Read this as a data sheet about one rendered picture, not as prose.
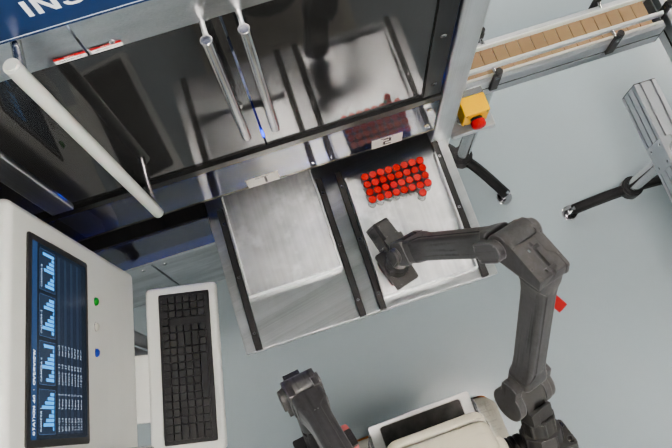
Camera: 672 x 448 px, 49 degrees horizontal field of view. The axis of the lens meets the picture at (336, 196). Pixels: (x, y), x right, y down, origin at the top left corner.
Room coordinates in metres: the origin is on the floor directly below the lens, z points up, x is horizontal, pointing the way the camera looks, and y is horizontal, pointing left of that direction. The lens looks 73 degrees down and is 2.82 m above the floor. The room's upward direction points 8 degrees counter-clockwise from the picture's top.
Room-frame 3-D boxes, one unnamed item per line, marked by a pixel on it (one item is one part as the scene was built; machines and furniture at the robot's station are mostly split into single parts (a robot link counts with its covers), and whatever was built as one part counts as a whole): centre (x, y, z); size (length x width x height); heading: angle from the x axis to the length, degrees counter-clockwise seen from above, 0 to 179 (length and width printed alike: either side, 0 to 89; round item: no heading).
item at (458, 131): (0.81, -0.40, 0.87); 0.14 x 0.13 x 0.02; 10
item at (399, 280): (0.35, -0.13, 1.05); 0.10 x 0.07 x 0.07; 26
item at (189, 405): (0.21, 0.46, 0.82); 0.40 x 0.14 x 0.02; 179
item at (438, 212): (0.49, -0.19, 0.90); 0.34 x 0.26 x 0.04; 10
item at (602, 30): (0.95, -0.65, 0.92); 0.69 x 0.16 x 0.16; 100
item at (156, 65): (0.61, 0.38, 1.51); 0.47 x 0.01 x 0.59; 100
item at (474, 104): (0.76, -0.39, 1.00); 0.08 x 0.07 x 0.07; 10
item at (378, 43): (0.69, -0.07, 1.51); 0.43 x 0.01 x 0.59; 100
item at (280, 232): (0.54, 0.17, 0.90); 0.34 x 0.26 x 0.04; 10
